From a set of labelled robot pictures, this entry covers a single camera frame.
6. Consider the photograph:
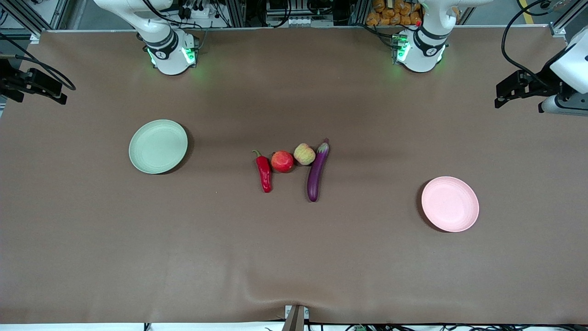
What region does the purple eggplant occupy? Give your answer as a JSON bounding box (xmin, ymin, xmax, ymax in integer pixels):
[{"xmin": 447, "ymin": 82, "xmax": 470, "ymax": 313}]
[{"xmin": 306, "ymin": 138, "xmax": 331, "ymax": 203}]

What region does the yellow-green apple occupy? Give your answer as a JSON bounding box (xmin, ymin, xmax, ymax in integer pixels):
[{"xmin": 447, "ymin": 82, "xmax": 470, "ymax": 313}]
[{"xmin": 294, "ymin": 143, "xmax": 317, "ymax": 166}]

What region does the red chili pepper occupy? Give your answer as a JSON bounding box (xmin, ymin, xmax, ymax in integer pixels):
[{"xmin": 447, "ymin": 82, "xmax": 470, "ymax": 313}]
[{"xmin": 251, "ymin": 150, "xmax": 274, "ymax": 193}]

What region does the red apple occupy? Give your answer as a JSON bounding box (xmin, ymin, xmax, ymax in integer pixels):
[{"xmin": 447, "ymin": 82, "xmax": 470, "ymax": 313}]
[{"xmin": 271, "ymin": 150, "xmax": 295, "ymax": 173}]

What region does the pale green round plate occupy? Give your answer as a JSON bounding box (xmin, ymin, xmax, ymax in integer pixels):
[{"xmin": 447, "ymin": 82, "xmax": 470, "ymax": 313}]
[{"xmin": 129, "ymin": 120, "xmax": 189, "ymax": 175}]

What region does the pink round plate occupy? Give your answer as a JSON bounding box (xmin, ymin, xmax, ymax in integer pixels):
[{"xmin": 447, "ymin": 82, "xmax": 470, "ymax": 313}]
[{"xmin": 421, "ymin": 176, "xmax": 480, "ymax": 233}]

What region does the bag of orange items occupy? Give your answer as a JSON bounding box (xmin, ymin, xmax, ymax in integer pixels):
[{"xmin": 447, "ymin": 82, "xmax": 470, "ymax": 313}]
[{"xmin": 366, "ymin": 0, "xmax": 424, "ymax": 27}]

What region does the white power strip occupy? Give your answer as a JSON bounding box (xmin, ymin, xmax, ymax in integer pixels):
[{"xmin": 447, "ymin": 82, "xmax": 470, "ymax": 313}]
[{"xmin": 178, "ymin": 0, "xmax": 217, "ymax": 20}]

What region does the brown table cloth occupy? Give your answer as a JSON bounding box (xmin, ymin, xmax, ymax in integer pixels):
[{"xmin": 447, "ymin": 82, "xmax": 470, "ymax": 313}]
[{"xmin": 0, "ymin": 25, "xmax": 588, "ymax": 325}]

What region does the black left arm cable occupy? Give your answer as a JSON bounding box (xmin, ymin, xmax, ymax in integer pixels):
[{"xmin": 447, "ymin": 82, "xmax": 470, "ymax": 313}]
[{"xmin": 501, "ymin": 0, "xmax": 553, "ymax": 87}]

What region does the aluminium frame profile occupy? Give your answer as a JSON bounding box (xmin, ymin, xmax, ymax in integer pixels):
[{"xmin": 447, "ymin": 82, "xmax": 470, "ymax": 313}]
[
  {"xmin": 0, "ymin": 0, "xmax": 70, "ymax": 44},
  {"xmin": 549, "ymin": 0, "xmax": 588, "ymax": 38}
]

